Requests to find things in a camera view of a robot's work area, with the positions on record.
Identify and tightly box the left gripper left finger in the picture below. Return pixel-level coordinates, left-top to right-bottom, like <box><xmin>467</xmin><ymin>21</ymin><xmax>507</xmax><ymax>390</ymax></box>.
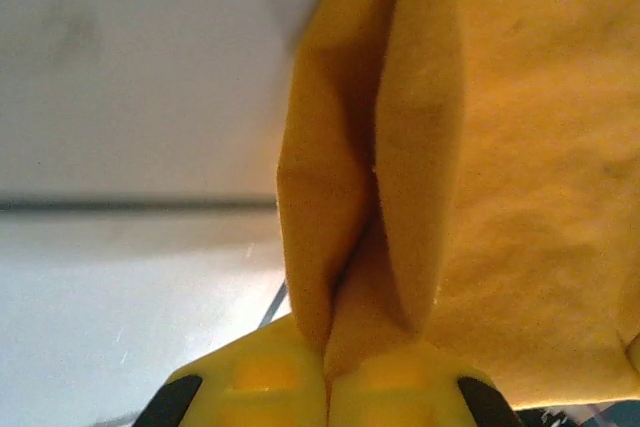
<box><xmin>132</xmin><ymin>319</ymin><xmax>330</xmax><ymax>427</ymax></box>

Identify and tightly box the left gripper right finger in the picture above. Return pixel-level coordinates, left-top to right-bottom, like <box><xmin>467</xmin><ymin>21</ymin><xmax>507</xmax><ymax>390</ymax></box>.
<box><xmin>327</xmin><ymin>341</ymin><xmax>524</xmax><ymax>427</ymax></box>

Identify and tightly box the yellow t-shirt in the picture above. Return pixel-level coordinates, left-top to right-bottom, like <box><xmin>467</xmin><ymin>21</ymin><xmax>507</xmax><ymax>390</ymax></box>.
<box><xmin>276</xmin><ymin>0</ymin><xmax>640</xmax><ymax>411</ymax></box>

